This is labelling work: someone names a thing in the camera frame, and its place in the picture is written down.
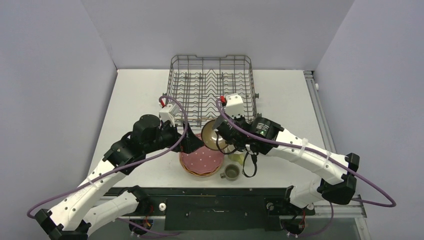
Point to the yellow green mug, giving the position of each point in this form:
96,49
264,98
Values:
235,156

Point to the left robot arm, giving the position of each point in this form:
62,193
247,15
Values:
76,217

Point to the yellow plate under pink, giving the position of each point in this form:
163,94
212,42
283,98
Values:
201,175

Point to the pink polka dot plate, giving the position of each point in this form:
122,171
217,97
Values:
202,161

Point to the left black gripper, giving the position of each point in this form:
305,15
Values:
190,142

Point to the grey wire dish rack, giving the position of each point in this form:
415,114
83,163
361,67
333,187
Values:
197,81

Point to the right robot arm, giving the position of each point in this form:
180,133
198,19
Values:
335,182

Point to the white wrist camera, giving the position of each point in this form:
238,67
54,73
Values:
168,113
233,105

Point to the dark brown glazed bowl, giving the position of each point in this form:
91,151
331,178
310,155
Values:
210,138

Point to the small grey cup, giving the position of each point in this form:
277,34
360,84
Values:
231,172

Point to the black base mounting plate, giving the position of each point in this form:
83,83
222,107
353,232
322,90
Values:
188,209

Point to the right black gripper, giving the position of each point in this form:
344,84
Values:
220,131

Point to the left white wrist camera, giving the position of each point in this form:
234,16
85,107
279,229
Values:
168,113

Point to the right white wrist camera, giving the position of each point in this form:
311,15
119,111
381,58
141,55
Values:
233,105

